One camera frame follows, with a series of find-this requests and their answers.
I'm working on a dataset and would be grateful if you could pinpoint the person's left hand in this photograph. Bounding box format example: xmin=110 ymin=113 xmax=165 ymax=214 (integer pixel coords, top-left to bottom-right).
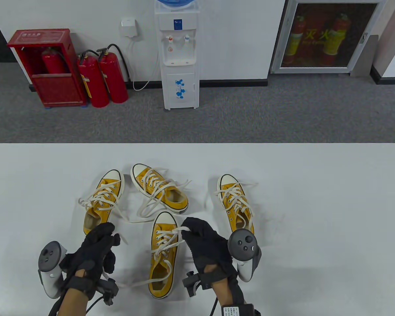
xmin=59 ymin=222 xmax=121 ymax=299

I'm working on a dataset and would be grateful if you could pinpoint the person's right hand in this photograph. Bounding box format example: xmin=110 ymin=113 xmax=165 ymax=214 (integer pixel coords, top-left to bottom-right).
xmin=181 ymin=217 xmax=239 ymax=287

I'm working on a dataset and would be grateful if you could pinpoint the white shoe lace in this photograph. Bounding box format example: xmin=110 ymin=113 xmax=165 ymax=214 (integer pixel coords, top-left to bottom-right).
xmin=216 ymin=182 xmax=259 ymax=229
xmin=137 ymin=169 xmax=192 ymax=219
xmin=118 ymin=225 xmax=193 ymax=290
xmin=78 ymin=180 xmax=152 ymax=224

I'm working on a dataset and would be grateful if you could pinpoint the yellow canvas shoe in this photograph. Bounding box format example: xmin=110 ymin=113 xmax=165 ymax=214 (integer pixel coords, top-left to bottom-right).
xmin=148 ymin=212 xmax=179 ymax=299
xmin=83 ymin=170 xmax=125 ymax=236
xmin=130 ymin=164 xmax=189 ymax=215
xmin=217 ymin=174 xmax=255 ymax=237

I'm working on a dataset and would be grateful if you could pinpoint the person's right forearm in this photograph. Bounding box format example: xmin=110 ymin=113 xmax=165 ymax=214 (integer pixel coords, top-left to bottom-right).
xmin=210 ymin=279 xmax=250 ymax=316

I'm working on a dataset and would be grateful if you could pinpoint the person's left forearm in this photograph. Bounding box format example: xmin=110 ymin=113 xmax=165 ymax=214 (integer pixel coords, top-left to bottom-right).
xmin=49 ymin=288 xmax=92 ymax=316

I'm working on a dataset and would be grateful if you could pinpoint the black white handheld controller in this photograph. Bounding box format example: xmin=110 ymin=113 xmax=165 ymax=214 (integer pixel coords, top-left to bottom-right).
xmin=228 ymin=229 xmax=262 ymax=282
xmin=38 ymin=241 xmax=68 ymax=299

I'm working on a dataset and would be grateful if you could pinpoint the black box with white label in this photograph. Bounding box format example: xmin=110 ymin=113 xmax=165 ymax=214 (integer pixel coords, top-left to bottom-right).
xmin=220 ymin=303 xmax=261 ymax=316

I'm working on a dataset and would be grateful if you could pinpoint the red extinguisher cabinet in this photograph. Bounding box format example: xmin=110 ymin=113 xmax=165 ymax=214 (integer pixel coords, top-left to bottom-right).
xmin=7 ymin=29 xmax=88 ymax=108

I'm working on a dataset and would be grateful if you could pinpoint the white water dispenser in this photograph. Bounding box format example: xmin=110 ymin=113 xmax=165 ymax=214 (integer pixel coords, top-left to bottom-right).
xmin=154 ymin=3 xmax=200 ymax=111

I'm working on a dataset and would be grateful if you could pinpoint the red yellow fire extinguisher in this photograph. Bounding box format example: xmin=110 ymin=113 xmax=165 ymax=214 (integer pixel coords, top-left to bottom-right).
xmin=285 ymin=15 xmax=306 ymax=66
xmin=323 ymin=13 xmax=351 ymax=66

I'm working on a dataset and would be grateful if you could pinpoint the glass door fire cabinet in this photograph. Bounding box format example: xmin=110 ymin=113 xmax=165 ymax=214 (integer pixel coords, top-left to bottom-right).
xmin=271 ymin=0 xmax=387 ymax=74

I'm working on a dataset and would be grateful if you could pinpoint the blue water bottle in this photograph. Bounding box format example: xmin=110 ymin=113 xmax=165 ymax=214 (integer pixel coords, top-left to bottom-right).
xmin=156 ymin=0 xmax=195 ymax=10

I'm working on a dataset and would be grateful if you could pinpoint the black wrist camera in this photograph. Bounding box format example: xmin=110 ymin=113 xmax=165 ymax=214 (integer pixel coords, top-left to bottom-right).
xmin=182 ymin=271 xmax=206 ymax=298
xmin=95 ymin=278 xmax=119 ymax=306

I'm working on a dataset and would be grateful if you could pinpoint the white power cable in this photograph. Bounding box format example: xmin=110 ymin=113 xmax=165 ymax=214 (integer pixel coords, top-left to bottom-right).
xmin=128 ymin=36 xmax=160 ymax=92

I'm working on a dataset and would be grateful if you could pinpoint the white wall box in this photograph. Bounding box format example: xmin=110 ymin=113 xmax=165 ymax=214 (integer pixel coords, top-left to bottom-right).
xmin=120 ymin=18 xmax=139 ymax=38

